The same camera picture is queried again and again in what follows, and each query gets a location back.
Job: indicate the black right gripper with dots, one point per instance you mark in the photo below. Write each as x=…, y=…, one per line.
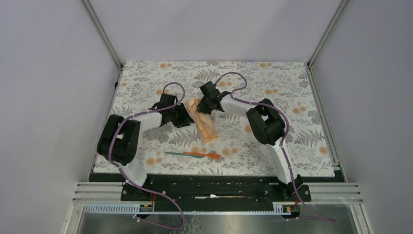
x=201, y=107

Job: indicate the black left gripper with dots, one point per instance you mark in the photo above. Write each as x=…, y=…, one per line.
x=185, y=119

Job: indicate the orange cloth napkin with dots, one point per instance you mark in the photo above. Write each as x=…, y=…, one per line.
x=204, y=124

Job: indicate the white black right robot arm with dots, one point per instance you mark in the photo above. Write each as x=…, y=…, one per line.
x=268, y=124

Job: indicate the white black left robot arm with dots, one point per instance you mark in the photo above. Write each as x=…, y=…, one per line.
x=118, y=142

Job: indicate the teal plastic knife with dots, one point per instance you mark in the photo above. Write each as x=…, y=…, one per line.
x=183, y=154

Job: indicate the orange plastic fork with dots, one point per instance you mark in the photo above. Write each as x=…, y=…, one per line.
x=199, y=155

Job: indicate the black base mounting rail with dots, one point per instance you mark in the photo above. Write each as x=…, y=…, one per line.
x=208, y=193

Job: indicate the right aluminium frame post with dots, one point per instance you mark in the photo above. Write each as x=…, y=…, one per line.
x=339, y=10

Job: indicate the aluminium frame post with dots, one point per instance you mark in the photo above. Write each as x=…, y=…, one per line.
x=339, y=10
x=101, y=32

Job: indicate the left aluminium frame post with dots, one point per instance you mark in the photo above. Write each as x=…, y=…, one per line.
x=101, y=32

